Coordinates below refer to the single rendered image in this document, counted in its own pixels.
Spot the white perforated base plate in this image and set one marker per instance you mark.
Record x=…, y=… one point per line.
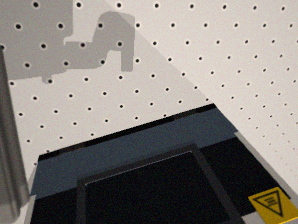
x=83, y=69

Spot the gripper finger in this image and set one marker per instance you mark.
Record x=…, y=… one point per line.
x=14, y=191

